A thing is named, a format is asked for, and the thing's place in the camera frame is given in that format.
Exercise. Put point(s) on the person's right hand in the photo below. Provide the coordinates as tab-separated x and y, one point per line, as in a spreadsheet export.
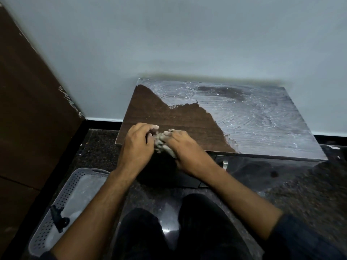
189	157

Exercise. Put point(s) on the person's left hand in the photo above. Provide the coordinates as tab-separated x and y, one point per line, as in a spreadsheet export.
135	151

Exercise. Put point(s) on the grey cleaning cloth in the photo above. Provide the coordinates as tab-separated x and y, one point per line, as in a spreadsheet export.
161	146

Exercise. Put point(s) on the brown wooden cabinet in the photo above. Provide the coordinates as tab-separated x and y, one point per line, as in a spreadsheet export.
257	119

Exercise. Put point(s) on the white spray bottle black nozzle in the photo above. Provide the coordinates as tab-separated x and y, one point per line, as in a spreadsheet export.
58	217

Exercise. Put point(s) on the person's left forearm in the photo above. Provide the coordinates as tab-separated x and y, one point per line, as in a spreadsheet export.
95	213

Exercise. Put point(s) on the person's right forearm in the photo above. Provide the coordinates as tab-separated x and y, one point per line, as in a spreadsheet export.
244	200

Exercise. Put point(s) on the white perforated plastic basket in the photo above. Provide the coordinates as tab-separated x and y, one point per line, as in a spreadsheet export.
81	186

